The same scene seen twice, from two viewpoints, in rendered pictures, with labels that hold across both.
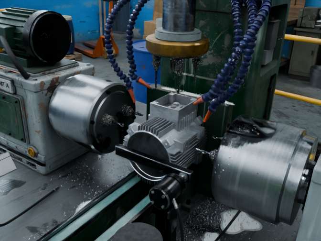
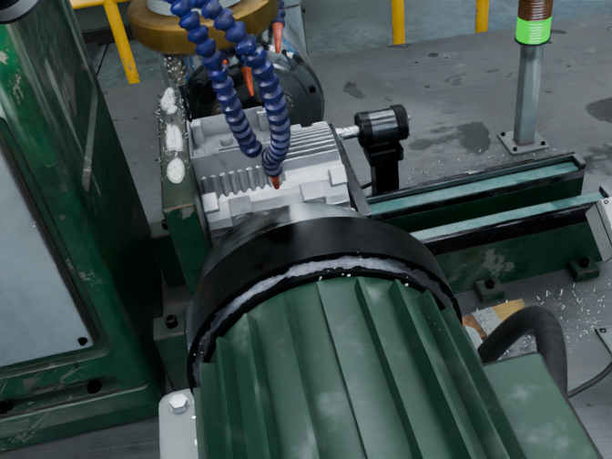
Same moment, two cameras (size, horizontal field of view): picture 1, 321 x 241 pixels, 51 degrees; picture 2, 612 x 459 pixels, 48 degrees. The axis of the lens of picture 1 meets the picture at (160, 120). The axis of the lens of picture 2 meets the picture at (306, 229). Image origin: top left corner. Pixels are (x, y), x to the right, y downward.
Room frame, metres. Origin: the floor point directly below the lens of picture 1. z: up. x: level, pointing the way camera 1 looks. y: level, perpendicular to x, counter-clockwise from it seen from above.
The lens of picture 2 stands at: (1.39, 0.65, 1.63)
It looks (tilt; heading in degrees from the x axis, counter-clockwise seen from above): 40 degrees down; 232
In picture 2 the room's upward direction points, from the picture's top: 9 degrees counter-clockwise
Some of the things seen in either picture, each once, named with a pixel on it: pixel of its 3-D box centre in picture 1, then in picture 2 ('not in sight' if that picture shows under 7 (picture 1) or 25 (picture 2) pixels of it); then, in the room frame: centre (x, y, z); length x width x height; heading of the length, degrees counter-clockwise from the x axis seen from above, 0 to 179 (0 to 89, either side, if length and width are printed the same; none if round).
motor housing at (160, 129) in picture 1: (165, 143); (274, 198); (0.92, -0.02, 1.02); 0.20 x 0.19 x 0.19; 147
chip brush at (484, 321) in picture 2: not in sight; (471, 328); (0.79, 0.25, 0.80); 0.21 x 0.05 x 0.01; 153
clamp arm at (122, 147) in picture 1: (151, 162); (346, 172); (0.81, 0.02, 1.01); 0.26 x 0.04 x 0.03; 57
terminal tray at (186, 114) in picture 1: (174, 111); (236, 151); (0.95, -0.04, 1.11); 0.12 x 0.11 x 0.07; 147
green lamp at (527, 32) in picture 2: not in sight; (533, 26); (0.30, 0.02, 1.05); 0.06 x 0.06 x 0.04
